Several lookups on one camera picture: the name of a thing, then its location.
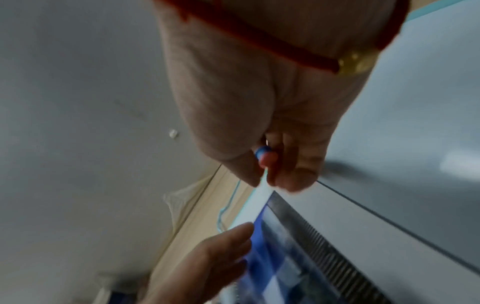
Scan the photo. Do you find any whiteboard with blue frame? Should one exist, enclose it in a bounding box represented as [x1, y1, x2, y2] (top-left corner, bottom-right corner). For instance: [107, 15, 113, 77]
[224, 0, 480, 268]

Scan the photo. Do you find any dark blue paper cup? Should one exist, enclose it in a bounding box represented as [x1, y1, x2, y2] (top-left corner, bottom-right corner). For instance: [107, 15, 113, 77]
[95, 286, 125, 304]

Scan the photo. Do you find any person's right forearm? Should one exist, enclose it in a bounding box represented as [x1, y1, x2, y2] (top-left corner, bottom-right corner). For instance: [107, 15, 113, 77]
[157, 0, 403, 60]

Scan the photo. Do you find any blue round magnet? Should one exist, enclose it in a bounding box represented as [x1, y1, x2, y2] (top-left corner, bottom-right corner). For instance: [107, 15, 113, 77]
[253, 145, 273, 160]

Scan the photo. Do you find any teal hanging string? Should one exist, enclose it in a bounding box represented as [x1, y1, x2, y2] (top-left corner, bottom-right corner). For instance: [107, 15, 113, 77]
[215, 178, 243, 235]

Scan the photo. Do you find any person's right hand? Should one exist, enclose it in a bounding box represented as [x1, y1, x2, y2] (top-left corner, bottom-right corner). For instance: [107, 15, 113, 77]
[162, 15, 376, 193]

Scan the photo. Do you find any printed building photo sheet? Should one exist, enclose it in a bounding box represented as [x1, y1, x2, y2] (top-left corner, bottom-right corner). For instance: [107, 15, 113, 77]
[217, 181, 480, 304]

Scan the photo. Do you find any red string bracelet gold bead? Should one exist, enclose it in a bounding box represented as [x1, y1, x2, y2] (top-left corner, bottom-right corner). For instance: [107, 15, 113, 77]
[151, 0, 411, 77]

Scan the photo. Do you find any person's left hand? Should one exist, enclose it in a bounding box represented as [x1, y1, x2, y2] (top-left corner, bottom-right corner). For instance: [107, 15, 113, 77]
[138, 221, 257, 304]

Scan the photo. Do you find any red round magnet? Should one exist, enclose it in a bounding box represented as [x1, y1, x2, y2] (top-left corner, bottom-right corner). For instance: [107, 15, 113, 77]
[260, 153, 280, 169]

